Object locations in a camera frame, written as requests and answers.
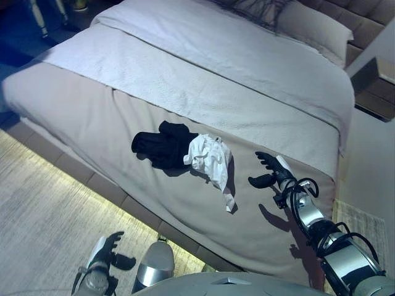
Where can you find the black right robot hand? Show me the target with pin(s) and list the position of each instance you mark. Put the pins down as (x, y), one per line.
(273, 172)

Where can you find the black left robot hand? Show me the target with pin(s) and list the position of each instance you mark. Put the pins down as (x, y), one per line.
(106, 249)

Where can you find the white garment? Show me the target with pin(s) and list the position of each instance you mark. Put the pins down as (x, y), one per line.
(213, 160)

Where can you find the black garment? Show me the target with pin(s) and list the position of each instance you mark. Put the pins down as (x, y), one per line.
(163, 146)

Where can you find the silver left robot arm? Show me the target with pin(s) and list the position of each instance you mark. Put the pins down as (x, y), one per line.
(92, 283)

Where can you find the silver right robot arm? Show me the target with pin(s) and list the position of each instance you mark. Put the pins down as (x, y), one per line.
(336, 246)

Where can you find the beige bed cover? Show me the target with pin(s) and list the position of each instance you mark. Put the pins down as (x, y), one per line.
(77, 117)

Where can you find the grey robot torso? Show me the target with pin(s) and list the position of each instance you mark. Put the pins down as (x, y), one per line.
(231, 285)

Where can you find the white textured blanket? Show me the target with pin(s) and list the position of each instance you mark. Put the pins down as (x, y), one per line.
(185, 80)

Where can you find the brown wooden nightstand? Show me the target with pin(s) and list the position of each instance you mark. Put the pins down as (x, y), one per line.
(376, 89)

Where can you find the white duvet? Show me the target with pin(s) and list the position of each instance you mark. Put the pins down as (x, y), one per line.
(231, 43)

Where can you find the beige pillow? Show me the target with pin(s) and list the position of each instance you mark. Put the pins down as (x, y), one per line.
(314, 27)

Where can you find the patterned grey cushion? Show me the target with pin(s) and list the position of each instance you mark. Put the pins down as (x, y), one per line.
(256, 9)

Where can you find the brown upholstered bed frame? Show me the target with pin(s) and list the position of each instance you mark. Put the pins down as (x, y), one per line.
(355, 18)

